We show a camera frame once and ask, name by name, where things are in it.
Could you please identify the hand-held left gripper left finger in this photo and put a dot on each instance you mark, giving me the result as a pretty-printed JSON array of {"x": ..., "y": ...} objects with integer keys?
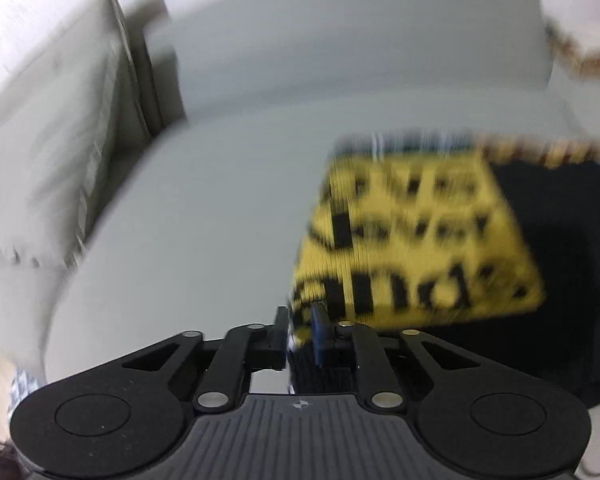
[{"x": 280, "y": 340}]

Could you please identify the small beige cushion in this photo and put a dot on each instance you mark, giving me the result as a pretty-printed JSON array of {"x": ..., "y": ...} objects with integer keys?
[{"x": 40, "y": 185}]

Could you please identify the patterned rug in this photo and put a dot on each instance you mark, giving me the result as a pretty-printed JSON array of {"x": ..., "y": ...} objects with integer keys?
[{"x": 25, "y": 390}]

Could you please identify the grey sofa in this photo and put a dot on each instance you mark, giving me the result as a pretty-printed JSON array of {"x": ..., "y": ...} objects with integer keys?
[{"x": 220, "y": 185}]

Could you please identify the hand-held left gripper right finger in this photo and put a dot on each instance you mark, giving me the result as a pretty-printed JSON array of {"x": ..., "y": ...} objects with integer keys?
[{"x": 319, "y": 335}]

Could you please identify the folded tan garment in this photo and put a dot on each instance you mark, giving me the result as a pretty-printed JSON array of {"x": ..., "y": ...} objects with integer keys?
[{"x": 570, "y": 57}]

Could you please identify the large beige cushion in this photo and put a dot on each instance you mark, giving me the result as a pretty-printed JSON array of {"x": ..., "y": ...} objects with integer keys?
[{"x": 80, "y": 60}]

